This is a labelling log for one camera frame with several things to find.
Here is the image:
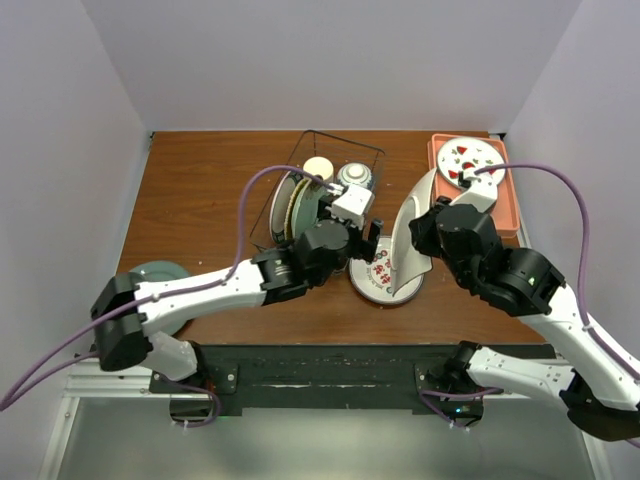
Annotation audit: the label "green plate with flower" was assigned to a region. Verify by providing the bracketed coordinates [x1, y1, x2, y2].
[291, 181, 327, 238]

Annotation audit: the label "black wire dish rack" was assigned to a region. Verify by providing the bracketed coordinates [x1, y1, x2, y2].
[248, 129, 386, 250]

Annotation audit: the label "watermelon pattern white plate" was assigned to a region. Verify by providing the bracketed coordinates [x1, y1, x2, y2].
[436, 137, 506, 187]

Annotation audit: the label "white plate red green characters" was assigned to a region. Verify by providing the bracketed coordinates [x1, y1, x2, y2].
[349, 236, 424, 306]

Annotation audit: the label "blue floral white bowl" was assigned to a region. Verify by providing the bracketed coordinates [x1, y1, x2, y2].
[336, 162, 374, 191]

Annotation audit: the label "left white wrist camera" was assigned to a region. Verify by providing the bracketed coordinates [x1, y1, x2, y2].
[327, 183, 375, 230]

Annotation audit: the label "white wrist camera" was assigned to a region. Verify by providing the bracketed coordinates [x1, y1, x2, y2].
[327, 183, 375, 230]
[451, 170, 498, 213]

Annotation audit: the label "salmon pink tray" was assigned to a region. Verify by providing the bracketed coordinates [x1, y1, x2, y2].
[427, 133, 520, 238]

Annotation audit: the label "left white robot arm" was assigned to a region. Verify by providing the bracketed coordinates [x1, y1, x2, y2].
[92, 219, 383, 392]

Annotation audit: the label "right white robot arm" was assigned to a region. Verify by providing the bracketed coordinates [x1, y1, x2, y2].
[408, 202, 639, 442]

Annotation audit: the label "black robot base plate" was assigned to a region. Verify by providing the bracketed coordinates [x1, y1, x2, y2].
[149, 342, 505, 429]

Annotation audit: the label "white plate teal lettered rim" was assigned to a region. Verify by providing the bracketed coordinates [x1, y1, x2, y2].
[269, 172, 302, 244]

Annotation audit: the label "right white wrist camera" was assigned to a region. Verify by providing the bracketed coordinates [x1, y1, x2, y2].
[451, 170, 498, 213]

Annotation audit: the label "cream ceramic mug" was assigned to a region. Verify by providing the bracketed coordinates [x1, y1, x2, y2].
[303, 156, 334, 183]

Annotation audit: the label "grey-green round plate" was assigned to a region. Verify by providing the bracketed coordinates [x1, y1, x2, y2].
[129, 260, 191, 337]

